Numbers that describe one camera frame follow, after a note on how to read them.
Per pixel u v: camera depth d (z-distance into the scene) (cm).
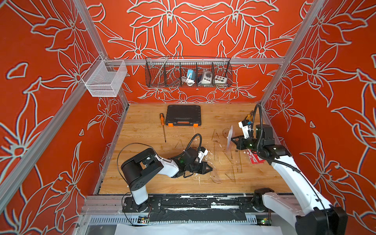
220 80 94
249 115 113
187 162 70
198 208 73
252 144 65
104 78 93
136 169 48
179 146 95
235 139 76
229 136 79
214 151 93
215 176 81
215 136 100
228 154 92
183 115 114
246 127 68
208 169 81
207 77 90
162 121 106
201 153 79
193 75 84
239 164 87
